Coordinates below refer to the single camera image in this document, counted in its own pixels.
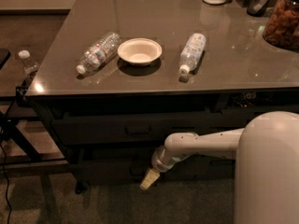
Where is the dark side table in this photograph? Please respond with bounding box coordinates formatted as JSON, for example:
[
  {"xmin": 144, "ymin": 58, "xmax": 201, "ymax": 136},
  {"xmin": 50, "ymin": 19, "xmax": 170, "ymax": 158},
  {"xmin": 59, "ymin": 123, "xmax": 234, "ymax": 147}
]
[{"xmin": 0, "ymin": 48, "xmax": 68, "ymax": 173}]

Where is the small bottle white cap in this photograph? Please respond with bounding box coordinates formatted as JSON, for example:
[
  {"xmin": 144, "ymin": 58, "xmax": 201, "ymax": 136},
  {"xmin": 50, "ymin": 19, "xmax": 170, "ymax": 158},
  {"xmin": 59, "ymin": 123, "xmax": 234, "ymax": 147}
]
[{"xmin": 18, "ymin": 49, "xmax": 39, "ymax": 76}]

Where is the black cable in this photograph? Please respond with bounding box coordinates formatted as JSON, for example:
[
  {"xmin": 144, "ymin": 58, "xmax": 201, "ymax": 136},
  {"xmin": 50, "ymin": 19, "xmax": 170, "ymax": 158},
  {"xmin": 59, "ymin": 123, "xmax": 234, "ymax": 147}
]
[{"xmin": 0, "ymin": 142, "xmax": 13, "ymax": 224}]

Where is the black drawer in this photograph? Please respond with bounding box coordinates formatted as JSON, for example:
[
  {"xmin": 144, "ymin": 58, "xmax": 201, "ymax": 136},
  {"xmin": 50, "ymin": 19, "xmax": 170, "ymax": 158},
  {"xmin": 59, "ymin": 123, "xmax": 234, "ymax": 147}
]
[
  {"xmin": 162, "ymin": 156, "xmax": 235, "ymax": 181},
  {"xmin": 221, "ymin": 104, "xmax": 299, "ymax": 120},
  {"xmin": 51, "ymin": 111, "xmax": 247, "ymax": 145},
  {"xmin": 72, "ymin": 147, "xmax": 154, "ymax": 186}
]

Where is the clear bottle white label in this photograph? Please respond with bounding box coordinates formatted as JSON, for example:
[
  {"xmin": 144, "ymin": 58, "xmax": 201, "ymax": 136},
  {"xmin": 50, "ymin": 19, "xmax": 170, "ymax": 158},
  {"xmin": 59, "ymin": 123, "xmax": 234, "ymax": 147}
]
[{"xmin": 178, "ymin": 33, "xmax": 206, "ymax": 76}]

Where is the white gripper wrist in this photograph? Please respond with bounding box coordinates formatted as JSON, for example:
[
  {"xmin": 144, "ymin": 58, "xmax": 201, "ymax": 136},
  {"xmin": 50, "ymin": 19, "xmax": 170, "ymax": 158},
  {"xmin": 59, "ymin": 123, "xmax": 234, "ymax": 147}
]
[{"xmin": 139, "ymin": 146, "xmax": 187, "ymax": 190}]

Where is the dark cabinet frame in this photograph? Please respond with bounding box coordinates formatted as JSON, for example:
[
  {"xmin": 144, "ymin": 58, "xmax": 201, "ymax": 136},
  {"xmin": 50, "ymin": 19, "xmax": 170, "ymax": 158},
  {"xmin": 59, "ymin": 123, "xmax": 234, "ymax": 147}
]
[{"xmin": 28, "ymin": 89, "xmax": 299, "ymax": 186}]

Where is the glass jar of snacks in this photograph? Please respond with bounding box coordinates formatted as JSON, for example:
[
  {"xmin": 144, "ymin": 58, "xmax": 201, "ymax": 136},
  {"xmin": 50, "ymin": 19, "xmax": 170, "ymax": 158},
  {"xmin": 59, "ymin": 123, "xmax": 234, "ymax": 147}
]
[{"xmin": 263, "ymin": 0, "xmax": 299, "ymax": 49}]

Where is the clear bottle red label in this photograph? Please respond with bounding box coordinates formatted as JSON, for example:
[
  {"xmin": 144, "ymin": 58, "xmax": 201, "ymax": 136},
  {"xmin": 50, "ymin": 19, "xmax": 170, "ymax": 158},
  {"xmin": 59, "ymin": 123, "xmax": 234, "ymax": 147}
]
[{"xmin": 76, "ymin": 32, "xmax": 121, "ymax": 75}]

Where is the white paper bowl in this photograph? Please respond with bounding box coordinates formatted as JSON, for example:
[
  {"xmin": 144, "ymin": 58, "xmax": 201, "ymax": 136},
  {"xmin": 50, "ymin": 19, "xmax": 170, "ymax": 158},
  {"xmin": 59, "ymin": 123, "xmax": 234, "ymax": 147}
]
[{"xmin": 118, "ymin": 38, "xmax": 163, "ymax": 66}]

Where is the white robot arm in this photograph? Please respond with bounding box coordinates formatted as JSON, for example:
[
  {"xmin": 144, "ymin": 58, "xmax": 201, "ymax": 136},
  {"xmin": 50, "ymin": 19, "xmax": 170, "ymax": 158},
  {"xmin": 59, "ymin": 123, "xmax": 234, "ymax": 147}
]
[{"xmin": 140, "ymin": 111, "xmax": 299, "ymax": 224}]

